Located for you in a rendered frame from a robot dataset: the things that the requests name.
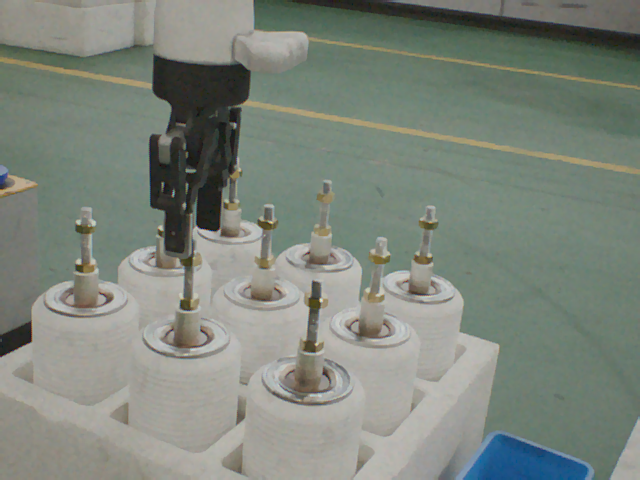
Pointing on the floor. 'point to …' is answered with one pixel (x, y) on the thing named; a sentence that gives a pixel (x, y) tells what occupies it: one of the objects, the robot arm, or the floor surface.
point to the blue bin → (522, 461)
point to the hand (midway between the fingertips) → (194, 227)
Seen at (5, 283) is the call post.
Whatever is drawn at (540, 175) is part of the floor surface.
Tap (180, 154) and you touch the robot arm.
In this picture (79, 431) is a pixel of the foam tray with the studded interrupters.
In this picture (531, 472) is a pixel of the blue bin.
